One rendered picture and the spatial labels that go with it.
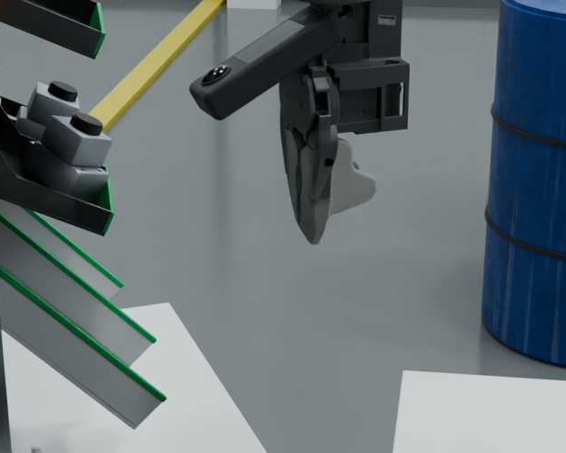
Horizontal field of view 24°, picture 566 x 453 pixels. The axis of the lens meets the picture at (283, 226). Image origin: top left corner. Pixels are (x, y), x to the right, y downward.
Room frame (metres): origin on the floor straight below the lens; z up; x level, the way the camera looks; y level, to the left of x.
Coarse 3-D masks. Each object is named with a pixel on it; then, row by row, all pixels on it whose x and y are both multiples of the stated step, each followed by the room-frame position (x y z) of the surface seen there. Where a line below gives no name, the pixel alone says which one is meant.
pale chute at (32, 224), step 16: (0, 208) 1.33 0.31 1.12; (16, 208) 1.34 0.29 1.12; (16, 224) 1.34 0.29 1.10; (32, 224) 1.34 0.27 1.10; (48, 224) 1.34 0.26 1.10; (48, 240) 1.34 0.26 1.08; (64, 240) 1.34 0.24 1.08; (64, 256) 1.34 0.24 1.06; (80, 256) 1.35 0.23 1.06; (80, 272) 1.35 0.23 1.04; (96, 272) 1.35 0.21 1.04; (96, 288) 1.35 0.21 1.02; (112, 288) 1.35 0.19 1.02
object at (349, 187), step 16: (304, 160) 0.97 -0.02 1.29; (336, 160) 0.96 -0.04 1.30; (304, 176) 0.97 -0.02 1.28; (336, 176) 0.96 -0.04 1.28; (352, 176) 0.97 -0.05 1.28; (368, 176) 0.97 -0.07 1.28; (304, 192) 0.96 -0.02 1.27; (336, 192) 0.96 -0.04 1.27; (352, 192) 0.97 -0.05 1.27; (368, 192) 0.97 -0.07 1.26; (304, 208) 0.96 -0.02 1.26; (320, 208) 0.95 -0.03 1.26; (336, 208) 0.97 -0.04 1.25; (304, 224) 0.97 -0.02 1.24; (320, 224) 0.96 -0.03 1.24; (320, 240) 0.97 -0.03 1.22
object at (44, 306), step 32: (0, 224) 1.19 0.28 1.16; (0, 256) 1.19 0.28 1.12; (32, 256) 1.19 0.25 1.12; (0, 288) 1.07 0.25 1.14; (32, 288) 1.19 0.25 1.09; (64, 288) 1.20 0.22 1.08; (32, 320) 1.07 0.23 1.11; (64, 320) 1.07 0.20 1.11; (96, 320) 1.20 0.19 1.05; (128, 320) 1.21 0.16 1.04; (32, 352) 1.07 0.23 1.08; (64, 352) 1.07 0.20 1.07; (96, 352) 1.08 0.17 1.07; (128, 352) 1.21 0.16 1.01; (96, 384) 1.08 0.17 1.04; (128, 384) 1.08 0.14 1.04; (128, 416) 1.08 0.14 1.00
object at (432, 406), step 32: (416, 384) 1.42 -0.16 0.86; (448, 384) 1.42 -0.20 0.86; (480, 384) 1.42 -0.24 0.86; (512, 384) 1.42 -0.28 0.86; (544, 384) 1.42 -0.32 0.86; (416, 416) 1.34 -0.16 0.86; (448, 416) 1.34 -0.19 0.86; (480, 416) 1.34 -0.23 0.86; (512, 416) 1.34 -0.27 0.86; (544, 416) 1.34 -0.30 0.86; (416, 448) 1.27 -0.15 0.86; (448, 448) 1.27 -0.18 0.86; (480, 448) 1.27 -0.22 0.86; (512, 448) 1.27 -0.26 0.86; (544, 448) 1.27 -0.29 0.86
